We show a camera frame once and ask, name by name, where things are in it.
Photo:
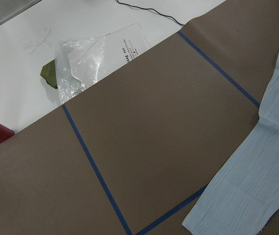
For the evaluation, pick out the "light blue button shirt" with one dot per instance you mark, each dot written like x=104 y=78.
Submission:
x=244 y=193

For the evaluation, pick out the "brown paper table cover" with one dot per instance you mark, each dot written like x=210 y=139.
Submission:
x=128 y=155

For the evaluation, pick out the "clear plastic bag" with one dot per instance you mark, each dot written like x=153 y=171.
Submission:
x=81 y=63

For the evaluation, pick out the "green cloth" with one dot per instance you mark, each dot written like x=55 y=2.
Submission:
x=48 y=73

